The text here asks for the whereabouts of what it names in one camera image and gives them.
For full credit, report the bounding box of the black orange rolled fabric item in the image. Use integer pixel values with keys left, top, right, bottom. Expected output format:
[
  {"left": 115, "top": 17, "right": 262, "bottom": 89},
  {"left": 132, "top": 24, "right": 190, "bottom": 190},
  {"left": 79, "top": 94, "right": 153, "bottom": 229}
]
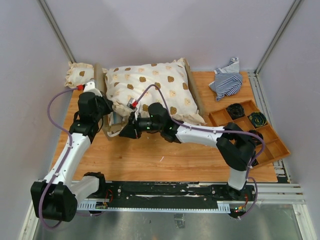
[{"left": 248, "top": 129, "right": 264, "bottom": 140}]

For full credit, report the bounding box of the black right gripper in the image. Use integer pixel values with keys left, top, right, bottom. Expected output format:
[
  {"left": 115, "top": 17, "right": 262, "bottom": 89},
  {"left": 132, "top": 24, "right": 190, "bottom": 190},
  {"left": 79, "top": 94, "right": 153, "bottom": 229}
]
[{"left": 119, "top": 110, "right": 163, "bottom": 139}]

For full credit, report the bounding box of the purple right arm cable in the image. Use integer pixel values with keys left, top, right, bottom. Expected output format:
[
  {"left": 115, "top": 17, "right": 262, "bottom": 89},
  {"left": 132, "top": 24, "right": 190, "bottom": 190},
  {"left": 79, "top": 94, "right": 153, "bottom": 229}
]
[{"left": 137, "top": 84, "right": 266, "bottom": 221}]

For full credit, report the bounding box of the right aluminium frame post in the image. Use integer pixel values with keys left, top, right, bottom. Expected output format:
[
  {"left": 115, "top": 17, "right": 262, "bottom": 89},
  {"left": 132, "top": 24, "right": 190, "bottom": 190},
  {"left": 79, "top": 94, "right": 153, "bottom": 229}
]
[{"left": 253, "top": 0, "right": 305, "bottom": 76}]

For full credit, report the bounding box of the aluminium frame post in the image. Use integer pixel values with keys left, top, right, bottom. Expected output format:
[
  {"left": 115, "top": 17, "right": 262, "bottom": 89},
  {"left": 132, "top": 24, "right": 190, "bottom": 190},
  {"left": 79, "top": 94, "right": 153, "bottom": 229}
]
[
  {"left": 253, "top": 0, "right": 305, "bottom": 76},
  {"left": 37, "top": 0, "right": 76, "bottom": 63}
]

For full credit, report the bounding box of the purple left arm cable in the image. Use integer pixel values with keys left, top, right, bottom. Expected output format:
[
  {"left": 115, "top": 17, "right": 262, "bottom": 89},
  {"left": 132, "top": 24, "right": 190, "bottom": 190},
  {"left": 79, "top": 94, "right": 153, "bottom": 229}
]
[{"left": 38, "top": 86, "right": 81, "bottom": 230}]

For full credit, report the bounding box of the left aluminium frame post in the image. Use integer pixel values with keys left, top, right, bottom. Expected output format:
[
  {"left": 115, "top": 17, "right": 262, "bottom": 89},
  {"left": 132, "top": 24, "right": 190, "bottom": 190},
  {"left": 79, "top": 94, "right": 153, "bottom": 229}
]
[{"left": 37, "top": 0, "right": 76, "bottom": 63}]

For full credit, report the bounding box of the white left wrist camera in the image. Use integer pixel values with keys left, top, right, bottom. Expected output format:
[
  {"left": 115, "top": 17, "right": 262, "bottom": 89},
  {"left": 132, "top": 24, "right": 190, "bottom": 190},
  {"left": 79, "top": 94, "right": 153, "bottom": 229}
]
[{"left": 83, "top": 80, "right": 97, "bottom": 94}]

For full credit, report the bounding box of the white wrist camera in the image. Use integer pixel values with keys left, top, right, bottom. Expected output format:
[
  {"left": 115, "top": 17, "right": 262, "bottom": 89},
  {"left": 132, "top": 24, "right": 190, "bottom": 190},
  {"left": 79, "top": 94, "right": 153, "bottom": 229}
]
[
  {"left": 127, "top": 97, "right": 140, "bottom": 120},
  {"left": 83, "top": 80, "right": 97, "bottom": 94}
]

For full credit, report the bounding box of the wooden compartment tray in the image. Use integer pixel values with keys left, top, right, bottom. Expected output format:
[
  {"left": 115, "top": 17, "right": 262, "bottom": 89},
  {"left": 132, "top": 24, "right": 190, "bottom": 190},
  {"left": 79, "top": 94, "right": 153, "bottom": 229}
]
[{"left": 208, "top": 100, "right": 291, "bottom": 169}]

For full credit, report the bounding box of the blue striped cloth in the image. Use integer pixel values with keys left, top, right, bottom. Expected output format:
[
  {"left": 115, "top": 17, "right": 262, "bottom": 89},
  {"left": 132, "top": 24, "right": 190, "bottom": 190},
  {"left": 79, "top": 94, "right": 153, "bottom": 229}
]
[{"left": 208, "top": 57, "right": 243, "bottom": 102}]

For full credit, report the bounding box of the small bear print pillow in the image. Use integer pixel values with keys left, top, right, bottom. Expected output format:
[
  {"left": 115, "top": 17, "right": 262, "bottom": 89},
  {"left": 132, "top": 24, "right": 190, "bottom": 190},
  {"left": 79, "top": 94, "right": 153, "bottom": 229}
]
[{"left": 64, "top": 61, "right": 94, "bottom": 88}]

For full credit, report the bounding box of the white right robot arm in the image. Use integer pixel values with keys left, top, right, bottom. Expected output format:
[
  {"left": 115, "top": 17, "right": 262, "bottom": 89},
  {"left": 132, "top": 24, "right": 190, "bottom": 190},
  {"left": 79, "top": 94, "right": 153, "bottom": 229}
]
[{"left": 119, "top": 103, "right": 263, "bottom": 200}]

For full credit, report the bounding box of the wooden striped pet bed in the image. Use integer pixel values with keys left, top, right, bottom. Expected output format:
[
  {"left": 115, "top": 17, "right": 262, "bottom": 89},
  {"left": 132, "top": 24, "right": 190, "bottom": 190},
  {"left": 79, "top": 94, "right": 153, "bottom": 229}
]
[{"left": 93, "top": 56, "right": 207, "bottom": 135}]

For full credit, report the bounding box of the grey slotted cable duct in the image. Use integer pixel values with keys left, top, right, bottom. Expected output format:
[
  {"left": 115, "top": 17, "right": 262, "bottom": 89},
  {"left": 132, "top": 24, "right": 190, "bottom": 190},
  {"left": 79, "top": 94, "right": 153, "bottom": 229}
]
[{"left": 77, "top": 200, "right": 231, "bottom": 214}]

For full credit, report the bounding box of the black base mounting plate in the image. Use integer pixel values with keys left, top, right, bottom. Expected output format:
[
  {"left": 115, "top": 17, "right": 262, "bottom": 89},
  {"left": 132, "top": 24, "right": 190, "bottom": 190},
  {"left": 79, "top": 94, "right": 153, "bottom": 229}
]
[{"left": 98, "top": 181, "right": 256, "bottom": 209}]

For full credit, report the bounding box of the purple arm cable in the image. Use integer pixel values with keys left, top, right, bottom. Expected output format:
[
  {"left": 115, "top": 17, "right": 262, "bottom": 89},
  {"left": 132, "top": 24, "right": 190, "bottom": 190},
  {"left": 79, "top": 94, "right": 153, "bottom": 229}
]
[
  {"left": 38, "top": 86, "right": 81, "bottom": 230},
  {"left": 137, "top": 84, "right": 266, "bottom": 221}
]

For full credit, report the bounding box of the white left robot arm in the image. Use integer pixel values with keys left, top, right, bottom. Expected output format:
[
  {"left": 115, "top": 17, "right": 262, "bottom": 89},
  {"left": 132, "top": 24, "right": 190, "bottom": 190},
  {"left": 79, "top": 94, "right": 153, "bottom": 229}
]
[{"left": 30, "top": 90, "right": 112, "bottom": 224}]

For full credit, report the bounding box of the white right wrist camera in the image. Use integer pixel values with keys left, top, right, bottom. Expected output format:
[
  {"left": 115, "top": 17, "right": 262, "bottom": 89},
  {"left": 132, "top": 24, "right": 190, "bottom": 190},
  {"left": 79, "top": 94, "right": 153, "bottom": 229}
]
[{"left": 127, "top": 97, "right": 140, "bottom": 120}]

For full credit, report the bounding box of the blue yellow rolled fabric item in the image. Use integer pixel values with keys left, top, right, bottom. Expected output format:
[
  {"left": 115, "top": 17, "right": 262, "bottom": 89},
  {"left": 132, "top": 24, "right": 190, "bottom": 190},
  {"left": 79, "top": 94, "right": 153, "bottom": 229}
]
[{"left": 248, "top": 111, "right": 268, "bottom": 129}]

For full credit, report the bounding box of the large bear print cushion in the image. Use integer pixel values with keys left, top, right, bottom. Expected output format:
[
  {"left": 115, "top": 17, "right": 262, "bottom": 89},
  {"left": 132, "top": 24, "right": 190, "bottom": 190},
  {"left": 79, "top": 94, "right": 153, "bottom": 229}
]
[{"left": 103, "top": 57, "right": 208, "bottom": 137}]

